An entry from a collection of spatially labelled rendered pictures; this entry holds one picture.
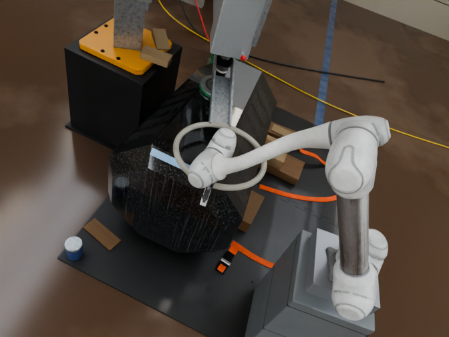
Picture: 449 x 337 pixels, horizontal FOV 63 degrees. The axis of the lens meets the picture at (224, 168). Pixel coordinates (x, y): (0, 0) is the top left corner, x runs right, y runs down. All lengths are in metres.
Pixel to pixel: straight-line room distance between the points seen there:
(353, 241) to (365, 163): 0.34
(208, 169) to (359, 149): 0.54
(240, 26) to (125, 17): 0.86
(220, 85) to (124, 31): 0.82
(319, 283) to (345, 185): 0.73
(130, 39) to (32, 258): 1.54
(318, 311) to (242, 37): 1.42
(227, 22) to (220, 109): 0.46
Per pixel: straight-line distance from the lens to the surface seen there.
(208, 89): 2.33
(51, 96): 3.52
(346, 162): 1.08
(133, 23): 2.63
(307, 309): 1.80
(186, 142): 2.00
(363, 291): 1.49
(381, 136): 1.25
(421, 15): 7.38
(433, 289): 3.42
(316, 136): 1.31
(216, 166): 1.35
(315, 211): 3.15
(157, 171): 1.94
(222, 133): 1.46
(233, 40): 2.09
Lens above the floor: 2.29
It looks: 48 degrees down
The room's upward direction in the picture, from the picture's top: 21 degrees clockwise
